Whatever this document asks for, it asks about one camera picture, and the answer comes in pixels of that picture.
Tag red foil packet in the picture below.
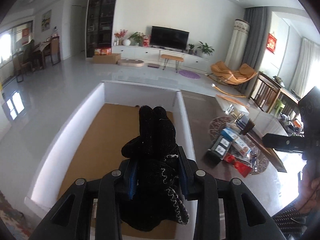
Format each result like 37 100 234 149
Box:
223 153 252 178

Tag black rectangular box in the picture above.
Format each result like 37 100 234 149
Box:
206 135 232 165

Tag blue white medicine box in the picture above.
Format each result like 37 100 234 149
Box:
220 127 251 157

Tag black knit glove white trim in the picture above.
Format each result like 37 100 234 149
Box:
118 105 189 232

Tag patterned sleeve forearm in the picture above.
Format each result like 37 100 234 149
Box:
272 198 310 239

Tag person's right hand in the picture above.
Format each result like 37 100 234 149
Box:
295 161 319 214

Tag wooden side desk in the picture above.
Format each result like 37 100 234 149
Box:
273 76 302 128

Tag dark wooden chair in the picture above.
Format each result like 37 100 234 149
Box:
250 72 281 113

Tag bagged wooden sticks bundle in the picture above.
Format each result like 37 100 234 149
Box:
225 104 255 135

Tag white storage box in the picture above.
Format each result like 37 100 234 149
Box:
24 80 200 240

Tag white flat box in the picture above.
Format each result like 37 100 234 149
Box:
215 95 249 115

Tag white standing air conditioner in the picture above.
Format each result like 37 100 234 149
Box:
225 19 250 70

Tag orange lounge chair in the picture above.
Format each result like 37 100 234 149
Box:
206 61 257 85

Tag purple round mat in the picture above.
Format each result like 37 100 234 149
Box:
178 70 201 80

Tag grey curtain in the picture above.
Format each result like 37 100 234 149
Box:
238 6 269 91

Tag green potted plant right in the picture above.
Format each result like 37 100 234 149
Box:
197 41 215 56

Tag green potted plant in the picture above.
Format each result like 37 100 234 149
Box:
197 41 215 56
129 32 145 46

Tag wooden stool hairpin legs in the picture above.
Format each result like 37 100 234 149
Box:
160 54 184 73

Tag cardboard box on floor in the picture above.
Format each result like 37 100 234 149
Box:
93 47 121 64

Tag dining table with chairs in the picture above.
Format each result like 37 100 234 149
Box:
12 36 61 83

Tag black flat television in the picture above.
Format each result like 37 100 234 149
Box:
150 26 189 50

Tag white tv cabinet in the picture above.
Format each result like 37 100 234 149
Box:
112 46 210 73

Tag green potted plant left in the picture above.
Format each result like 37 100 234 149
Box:
129 32 145 46

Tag red flowers white vase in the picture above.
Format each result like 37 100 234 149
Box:
114 29 128 46

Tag black glass display cabinet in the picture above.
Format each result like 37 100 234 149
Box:
86 0 116 58

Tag red wall decoration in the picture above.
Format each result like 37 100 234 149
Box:
266 33 277 54

